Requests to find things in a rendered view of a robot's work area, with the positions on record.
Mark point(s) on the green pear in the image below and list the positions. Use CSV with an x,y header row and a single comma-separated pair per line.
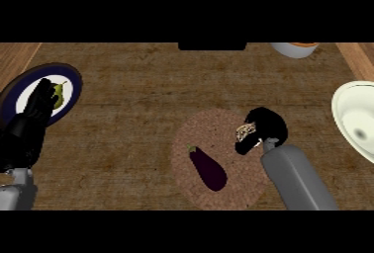
x,y
59,94

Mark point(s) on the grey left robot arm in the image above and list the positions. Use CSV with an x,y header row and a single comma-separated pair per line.
x,y
16,189

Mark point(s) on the black appliance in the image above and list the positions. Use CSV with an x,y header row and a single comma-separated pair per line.
x,y
211,46

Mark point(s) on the brown woven oval placemat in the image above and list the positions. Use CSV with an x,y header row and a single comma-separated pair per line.
x,y
214,148

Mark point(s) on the blue rimmed white plate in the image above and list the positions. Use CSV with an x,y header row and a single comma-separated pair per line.
x,y
68,84

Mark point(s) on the cream white bowl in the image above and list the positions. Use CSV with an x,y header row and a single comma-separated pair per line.
x,y
355,115

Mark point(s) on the white cup with orange content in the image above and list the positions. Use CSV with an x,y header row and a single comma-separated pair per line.
x,y
293,49

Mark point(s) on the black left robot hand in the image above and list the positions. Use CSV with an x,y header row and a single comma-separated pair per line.
x,y
24,131

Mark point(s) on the dark purple eggplant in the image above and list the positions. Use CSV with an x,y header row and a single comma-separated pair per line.
x,y
208,169

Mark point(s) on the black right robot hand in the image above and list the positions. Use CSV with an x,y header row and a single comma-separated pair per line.
x,y
266,123

